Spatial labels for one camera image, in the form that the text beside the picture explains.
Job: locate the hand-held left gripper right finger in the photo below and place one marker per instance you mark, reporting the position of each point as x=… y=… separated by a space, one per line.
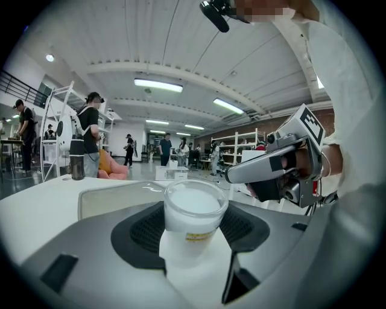
x=271 y=241

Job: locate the white rounded device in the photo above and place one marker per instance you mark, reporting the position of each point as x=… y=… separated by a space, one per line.
x=64 y=135

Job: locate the white storage shelving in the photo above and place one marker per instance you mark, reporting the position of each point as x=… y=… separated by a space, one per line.
x=237 y=142

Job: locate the small white round cup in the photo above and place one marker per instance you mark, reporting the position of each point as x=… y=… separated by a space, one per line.
x=193 y=211

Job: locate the black balcony railing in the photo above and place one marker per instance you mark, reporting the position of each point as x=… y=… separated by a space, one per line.
x=18 y=86

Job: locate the wooden work desk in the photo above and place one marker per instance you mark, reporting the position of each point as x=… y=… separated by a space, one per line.
x=10 y=142

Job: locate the white shelf rack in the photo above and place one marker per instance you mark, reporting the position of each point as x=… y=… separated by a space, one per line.
x=48 y=157

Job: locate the white box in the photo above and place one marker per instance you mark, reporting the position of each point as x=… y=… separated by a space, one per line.
x=173 y=164

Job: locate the low white cabinet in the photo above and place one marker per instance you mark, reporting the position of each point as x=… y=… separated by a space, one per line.
x=175 y=175

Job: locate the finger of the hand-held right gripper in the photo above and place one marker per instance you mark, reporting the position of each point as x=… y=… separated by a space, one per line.
x=253 y=169
x=267 y=190

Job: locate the person's right hand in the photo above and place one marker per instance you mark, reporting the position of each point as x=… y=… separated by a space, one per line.
x=298 y=163

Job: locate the person's right forearm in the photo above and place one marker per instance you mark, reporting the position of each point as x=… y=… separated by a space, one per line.
x=331 y=163

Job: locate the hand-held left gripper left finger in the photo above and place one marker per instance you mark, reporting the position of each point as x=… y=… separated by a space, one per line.
x=90 y=241

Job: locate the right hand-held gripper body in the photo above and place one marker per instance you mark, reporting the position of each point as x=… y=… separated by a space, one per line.
x=304 y=129

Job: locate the long ceiling light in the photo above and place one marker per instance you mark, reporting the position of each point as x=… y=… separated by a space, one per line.
x=158 y=85
x=194 y=127
x=228 y=106
x=156 y=122

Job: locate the dark tumbler bottle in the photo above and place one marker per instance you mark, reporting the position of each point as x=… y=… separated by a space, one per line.
x=77 y=157

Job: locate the person's torso in white coat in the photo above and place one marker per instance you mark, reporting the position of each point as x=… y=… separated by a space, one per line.
x=346 y=75

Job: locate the black head-worn camera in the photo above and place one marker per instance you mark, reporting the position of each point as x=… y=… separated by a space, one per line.
x=214 y=13

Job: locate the white square table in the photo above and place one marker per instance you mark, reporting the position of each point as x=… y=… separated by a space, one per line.
x=36 y=211

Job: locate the beige rectangular tray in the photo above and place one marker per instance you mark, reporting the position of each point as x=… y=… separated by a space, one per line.
x=120 y=202

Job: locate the round ceiling lamp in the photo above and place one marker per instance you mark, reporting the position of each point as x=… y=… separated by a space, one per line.
x=50 y=58

